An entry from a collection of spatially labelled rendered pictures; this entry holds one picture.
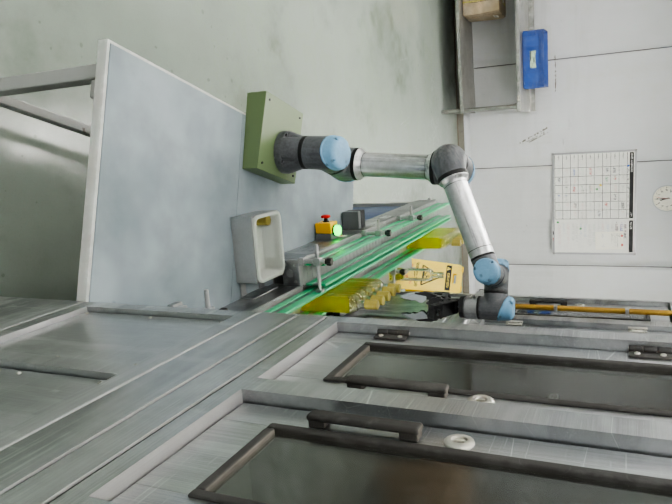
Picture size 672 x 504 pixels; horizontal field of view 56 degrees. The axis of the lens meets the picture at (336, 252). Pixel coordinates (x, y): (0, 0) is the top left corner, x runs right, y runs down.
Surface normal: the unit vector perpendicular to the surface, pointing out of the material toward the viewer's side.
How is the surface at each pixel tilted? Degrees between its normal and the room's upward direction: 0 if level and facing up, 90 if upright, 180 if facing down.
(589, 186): 90
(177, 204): 0
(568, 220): 90
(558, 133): 90
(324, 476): 90
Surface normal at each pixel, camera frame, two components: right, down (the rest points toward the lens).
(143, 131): 0.91, 0.01
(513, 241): -0.41, 0.19
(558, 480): -0.07, -0.98
